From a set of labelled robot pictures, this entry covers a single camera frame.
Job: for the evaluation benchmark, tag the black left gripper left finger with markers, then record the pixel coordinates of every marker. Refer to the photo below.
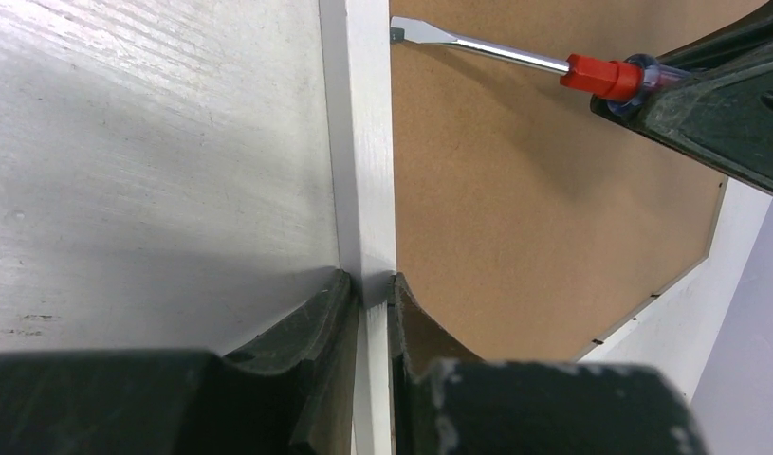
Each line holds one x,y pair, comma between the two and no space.
288,391

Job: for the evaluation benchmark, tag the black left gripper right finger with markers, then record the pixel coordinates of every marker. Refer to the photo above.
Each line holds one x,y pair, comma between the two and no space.
448,400

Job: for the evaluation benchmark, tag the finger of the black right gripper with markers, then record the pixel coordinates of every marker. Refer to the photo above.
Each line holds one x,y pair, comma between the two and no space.
726,44
721,118

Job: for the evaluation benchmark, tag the blue red screwdriver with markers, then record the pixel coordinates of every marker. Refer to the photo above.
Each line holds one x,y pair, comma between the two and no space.
624,85

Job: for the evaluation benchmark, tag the white picture frame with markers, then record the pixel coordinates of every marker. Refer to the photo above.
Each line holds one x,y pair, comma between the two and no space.
673,331

